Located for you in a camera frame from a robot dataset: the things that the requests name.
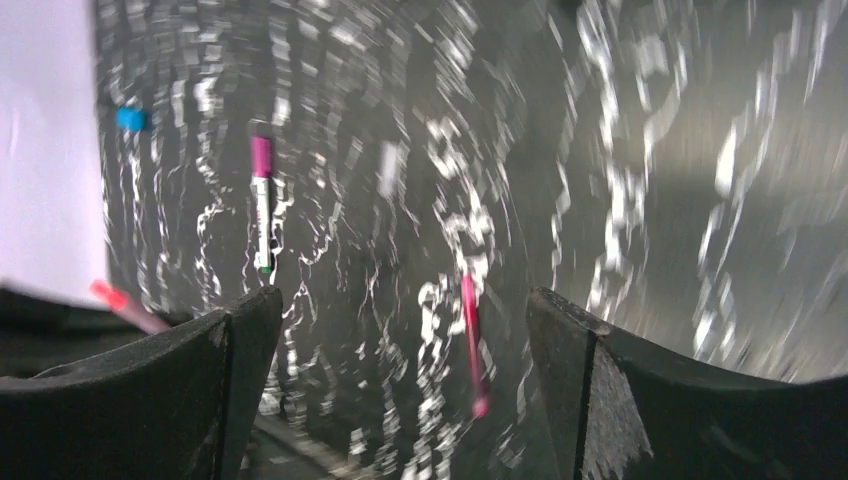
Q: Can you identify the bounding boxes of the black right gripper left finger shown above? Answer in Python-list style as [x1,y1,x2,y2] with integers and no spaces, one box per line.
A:
[1,287,283,479]

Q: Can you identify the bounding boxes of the dark pink pen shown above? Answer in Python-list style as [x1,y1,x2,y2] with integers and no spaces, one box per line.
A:
[461,273,490,419]

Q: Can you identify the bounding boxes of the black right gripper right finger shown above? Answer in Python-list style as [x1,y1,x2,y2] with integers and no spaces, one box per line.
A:
[526,288,847,479]

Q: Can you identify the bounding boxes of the white marker pen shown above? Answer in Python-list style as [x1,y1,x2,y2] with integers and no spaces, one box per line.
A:
[249,119,273,274]

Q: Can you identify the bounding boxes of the clear grey pen cap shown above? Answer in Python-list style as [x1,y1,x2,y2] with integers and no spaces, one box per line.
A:
[377,141,403,199]

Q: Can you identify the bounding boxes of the blue capped black marker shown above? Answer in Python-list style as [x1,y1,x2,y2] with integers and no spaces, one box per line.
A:
[115,106,148,133]

